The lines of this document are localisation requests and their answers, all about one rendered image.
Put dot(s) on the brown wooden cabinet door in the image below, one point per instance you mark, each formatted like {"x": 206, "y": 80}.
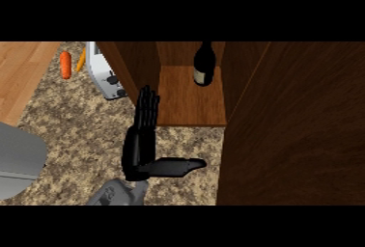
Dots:
{"x": 303, "y": 128}

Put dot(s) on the white toaster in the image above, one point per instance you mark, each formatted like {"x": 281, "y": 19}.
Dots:
{"x": 104, "y": 74}

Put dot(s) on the dark wine bottle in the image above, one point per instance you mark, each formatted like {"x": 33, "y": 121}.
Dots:
{"x": 204, "y": 64}

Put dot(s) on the orange carrot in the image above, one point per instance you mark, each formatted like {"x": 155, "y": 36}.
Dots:
{"x": 65, "y": 66}

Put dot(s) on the brown wooden cabinet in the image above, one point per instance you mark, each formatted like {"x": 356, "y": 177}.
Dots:
{"x": 185, "y": 103}

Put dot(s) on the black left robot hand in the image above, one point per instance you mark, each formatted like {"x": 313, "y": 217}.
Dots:
{"x": 139, "y": 151}

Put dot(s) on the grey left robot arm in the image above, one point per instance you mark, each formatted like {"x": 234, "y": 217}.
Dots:
{"x": 118, "y": 196}

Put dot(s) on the thin yellow-orange carrot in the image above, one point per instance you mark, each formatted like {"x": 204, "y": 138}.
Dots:
{"x": 81, "y": 61}

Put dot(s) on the grey rounded appliance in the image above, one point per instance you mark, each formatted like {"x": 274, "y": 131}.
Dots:
{"x": 19, "y": 160}

